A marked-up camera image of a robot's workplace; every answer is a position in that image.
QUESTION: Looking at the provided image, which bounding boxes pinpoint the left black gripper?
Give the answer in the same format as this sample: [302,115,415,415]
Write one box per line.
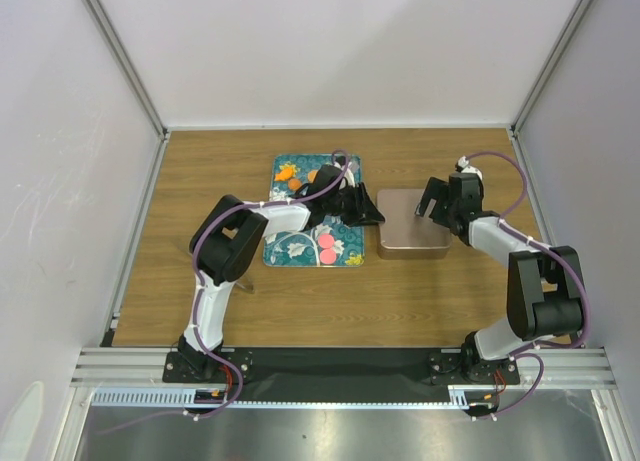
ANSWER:
[324,183,385,229]

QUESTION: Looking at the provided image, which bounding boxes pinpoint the metal tongs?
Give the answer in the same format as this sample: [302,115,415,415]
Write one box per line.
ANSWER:
[172,238,256,295]

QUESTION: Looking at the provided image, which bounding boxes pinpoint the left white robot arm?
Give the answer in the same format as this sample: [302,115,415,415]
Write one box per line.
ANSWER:
[174,156,385,381]

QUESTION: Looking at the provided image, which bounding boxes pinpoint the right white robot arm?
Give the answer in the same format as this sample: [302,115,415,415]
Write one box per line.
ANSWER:
[415,172,589,383]

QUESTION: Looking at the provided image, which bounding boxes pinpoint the brown cookie tin box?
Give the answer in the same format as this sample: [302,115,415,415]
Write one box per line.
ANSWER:
[377,244,451,260]

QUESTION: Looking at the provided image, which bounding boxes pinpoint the teal floral serving tray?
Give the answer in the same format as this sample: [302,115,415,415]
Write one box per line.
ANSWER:
[262,153,365,268]

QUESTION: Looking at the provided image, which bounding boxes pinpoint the pink sandwich cookie upper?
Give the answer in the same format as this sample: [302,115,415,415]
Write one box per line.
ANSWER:
[317,234,335,250]

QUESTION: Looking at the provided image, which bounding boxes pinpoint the pink sandwich cookie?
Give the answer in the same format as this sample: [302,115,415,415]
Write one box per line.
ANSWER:
[317,234,335,250]
[319,248,337,265]

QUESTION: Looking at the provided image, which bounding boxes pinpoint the pink sandwich cookie lower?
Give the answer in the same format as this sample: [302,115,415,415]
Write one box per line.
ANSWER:
[319,248,337,265]

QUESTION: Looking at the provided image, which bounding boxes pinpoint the orange swirl cookie top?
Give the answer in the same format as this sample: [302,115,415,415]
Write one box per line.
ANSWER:
[288,178,302,191]

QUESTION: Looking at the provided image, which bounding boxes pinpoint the orange fish cookie top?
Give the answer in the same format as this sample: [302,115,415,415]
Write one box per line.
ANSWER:
[274,165,297,182]

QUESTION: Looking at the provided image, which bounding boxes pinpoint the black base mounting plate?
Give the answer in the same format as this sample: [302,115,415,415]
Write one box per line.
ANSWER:
[164,345,521,405]

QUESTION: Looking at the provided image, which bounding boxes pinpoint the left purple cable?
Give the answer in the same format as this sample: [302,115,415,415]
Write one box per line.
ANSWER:
[94,149,351,435]

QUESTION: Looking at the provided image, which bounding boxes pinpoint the purple cable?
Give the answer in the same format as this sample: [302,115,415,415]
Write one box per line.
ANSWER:
[94,149,351,435]
[464,150,592,420]

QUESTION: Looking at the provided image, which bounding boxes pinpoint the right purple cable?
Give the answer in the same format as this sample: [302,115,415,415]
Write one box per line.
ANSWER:
[464,150,592,420]

